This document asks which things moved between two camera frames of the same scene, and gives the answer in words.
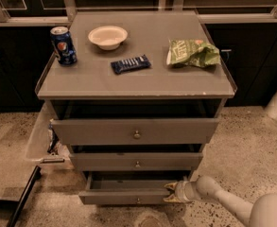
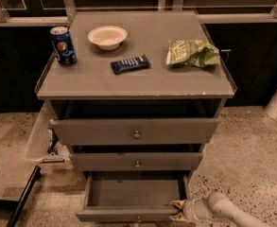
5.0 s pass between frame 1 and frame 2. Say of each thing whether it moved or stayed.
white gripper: moved
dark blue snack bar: stayed
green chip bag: stayed
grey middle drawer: stayed
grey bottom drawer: moved
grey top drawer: stayed
